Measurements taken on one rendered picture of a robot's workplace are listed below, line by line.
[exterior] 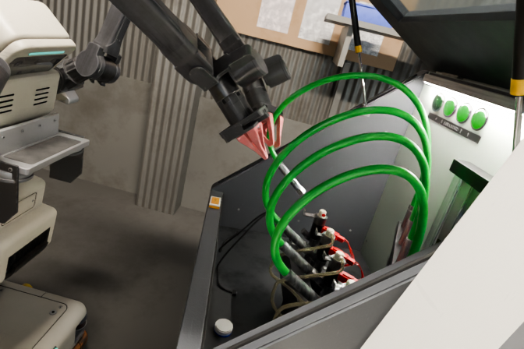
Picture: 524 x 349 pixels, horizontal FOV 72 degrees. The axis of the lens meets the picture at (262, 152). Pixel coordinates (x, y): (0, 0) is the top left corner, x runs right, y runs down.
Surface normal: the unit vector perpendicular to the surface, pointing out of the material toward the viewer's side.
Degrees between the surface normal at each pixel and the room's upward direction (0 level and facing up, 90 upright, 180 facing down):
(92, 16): 90
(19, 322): 0
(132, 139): 90
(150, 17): 115
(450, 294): 76
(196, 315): 0
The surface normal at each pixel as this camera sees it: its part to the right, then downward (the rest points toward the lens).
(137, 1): 0.18, 0.73
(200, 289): 0.23, -0.92
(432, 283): -0.89, -0.42
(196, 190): -0.11, 0.30
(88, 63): -0.24, -0.02
